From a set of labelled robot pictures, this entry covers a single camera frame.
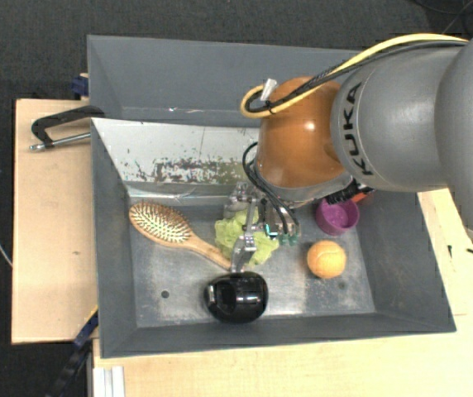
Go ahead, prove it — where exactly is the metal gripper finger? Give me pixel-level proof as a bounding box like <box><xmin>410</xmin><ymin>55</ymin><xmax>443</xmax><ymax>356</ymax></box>
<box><xmin>238</xmin><ymin>236</ymin><xmax>259</xmax><ymax>274</ymax></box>
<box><xmin>231</xmin><ymin>234</ymin><xmax>251</xmax><ymax>273</ymax></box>

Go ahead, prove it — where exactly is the green mesh bath sponge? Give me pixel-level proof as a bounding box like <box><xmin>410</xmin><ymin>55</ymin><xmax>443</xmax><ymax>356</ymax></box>
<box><xmin>213</xmin><ymin>209</ymin><xmax>281</xmax><ymax>265</ymax></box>

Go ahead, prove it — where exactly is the black glossy rounded object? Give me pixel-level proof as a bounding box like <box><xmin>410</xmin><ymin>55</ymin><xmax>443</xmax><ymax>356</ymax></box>
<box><xmin>203</xmin><ymin>270</ymin><xmax>270</xmax><ymax>324</ymax></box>

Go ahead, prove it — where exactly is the purple cup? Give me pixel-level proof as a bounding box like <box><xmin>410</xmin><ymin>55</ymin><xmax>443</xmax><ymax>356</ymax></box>
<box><xmin>314</xmin><ymin>197</ymin><xmax>361</xmax><ymax>237</ymax></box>

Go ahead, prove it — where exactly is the orange tennis ball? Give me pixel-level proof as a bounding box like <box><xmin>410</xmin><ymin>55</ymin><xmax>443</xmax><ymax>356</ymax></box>
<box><xmin>306</xmin><ymin>239</ymin><xmax>348</xmax><ymax>280</ymax></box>

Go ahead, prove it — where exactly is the grey metal bin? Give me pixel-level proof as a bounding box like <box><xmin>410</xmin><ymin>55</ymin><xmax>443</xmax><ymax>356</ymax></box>
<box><xmin>86</xmin><ymin>34</ymin><xmax>457</xmax><ymax>359</ymax></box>

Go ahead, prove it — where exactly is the wooden hairbrush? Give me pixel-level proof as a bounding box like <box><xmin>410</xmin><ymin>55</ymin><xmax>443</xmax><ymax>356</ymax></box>
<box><xmin>128</xmin><ymin>199</ymin><xmax>233</xmax><ymax>270</ymax></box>

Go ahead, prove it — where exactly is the pale brown cardboard board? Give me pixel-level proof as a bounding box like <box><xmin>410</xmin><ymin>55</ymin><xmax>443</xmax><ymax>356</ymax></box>
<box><xmin>11</xmin><ymin>98</ymin><xmax>99</xmax><ymax>345</ymax></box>

